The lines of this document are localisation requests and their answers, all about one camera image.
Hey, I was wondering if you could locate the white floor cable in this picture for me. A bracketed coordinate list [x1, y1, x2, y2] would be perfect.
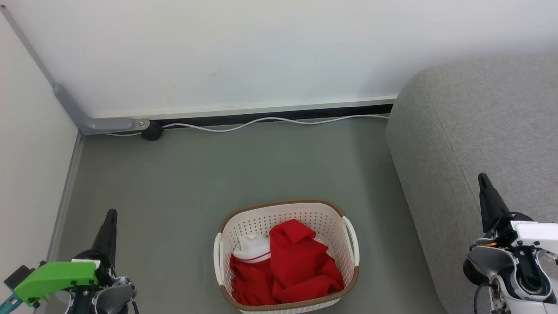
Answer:
[102, 114, 390, 137]

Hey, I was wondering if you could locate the grey fabric sofa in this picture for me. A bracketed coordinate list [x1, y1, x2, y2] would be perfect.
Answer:
[385, 52, 558, 314]

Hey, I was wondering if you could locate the grey wall conduit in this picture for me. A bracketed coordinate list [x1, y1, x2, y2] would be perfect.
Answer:
[0, 4, 151, 136]

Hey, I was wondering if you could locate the white garment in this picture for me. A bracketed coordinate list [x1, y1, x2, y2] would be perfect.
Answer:
[233, 234, 272, 264]

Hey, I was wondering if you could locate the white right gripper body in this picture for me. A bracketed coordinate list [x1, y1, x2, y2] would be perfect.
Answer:
[480, 214, 558, 256]

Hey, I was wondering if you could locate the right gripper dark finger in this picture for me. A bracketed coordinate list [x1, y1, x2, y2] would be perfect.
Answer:
[478, 173, 510, 233]

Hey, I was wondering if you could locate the black round floor cap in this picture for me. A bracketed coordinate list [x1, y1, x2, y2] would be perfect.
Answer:
[140, 121, 164, 141]

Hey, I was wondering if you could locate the white and black baseboard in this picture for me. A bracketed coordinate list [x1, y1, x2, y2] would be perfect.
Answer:
[93, 95, 398, 128]

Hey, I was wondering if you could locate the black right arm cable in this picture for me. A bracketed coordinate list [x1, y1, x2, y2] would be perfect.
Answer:
[473, 281, 494, 314]

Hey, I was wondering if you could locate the cream perforated laundry basket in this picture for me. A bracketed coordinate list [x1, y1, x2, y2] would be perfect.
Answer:
[213, 199, 361, 314]

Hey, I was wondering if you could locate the grey side wall skirting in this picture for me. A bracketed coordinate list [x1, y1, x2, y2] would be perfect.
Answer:
[45, 133, 84, 263]

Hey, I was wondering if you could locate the teal left camera cable plug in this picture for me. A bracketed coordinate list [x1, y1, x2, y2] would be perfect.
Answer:
[0, 294, 23, 311]

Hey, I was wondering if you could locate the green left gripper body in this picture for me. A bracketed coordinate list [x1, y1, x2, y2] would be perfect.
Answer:
[13, 260, 100, 307]

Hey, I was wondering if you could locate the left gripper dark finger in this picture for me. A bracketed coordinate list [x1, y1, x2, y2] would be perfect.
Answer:
[90, 209, 119, 268]

